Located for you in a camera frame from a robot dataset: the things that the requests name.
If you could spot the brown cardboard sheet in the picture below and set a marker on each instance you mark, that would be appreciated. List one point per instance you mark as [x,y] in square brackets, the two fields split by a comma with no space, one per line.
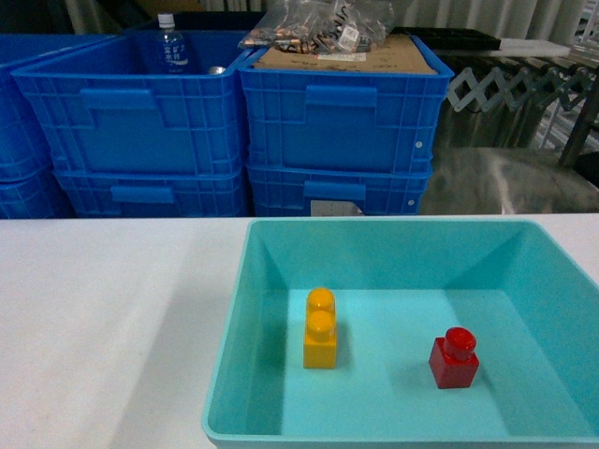
[398,54]

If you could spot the black foam tray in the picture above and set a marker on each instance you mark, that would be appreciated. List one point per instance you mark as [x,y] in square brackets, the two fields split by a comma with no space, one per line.
[452,39]

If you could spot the blue crate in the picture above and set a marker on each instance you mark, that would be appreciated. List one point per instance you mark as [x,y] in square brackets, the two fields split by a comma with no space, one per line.
[112,107]
[279,191]
[109,195]
[349,121]

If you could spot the blue crate top right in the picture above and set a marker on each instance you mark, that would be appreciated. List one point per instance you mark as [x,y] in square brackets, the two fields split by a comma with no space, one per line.
[349,121]

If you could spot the clear bag of parts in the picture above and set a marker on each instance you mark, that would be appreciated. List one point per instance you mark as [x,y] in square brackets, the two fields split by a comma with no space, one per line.
[322,27]

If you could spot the blue crates far left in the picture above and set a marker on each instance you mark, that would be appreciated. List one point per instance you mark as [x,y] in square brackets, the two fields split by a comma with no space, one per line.
[28,188]

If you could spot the blue crate top left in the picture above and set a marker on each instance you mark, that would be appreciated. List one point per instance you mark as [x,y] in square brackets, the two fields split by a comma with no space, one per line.
[112,107]

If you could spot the blue crate bottom right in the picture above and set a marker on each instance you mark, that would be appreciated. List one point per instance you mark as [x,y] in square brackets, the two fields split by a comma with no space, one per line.
[279,191]

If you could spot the yellow two-stud toy block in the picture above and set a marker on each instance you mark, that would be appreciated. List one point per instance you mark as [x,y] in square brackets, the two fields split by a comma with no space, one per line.
[320,331]

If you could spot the clear water bottle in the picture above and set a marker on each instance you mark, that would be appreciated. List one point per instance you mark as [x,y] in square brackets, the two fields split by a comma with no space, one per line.
[171,47]

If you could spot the blue crate bottom left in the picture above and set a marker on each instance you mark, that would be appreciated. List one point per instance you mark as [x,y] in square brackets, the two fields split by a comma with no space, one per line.
[109,195]

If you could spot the red one-stud toy block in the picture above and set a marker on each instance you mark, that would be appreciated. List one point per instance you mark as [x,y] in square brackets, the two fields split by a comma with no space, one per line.
[453,360]

